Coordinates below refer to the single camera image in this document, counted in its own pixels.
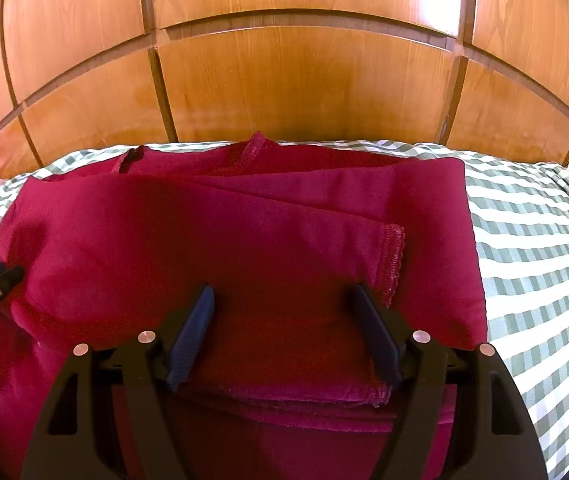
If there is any dark red garment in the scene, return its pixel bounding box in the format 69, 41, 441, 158
0, 136, 487, 479

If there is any green white checkered bedsheet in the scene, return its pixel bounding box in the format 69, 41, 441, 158
0, 134, 569, 479

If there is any wooden wardrobe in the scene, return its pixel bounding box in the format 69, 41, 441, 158
0, 0, 569, 182

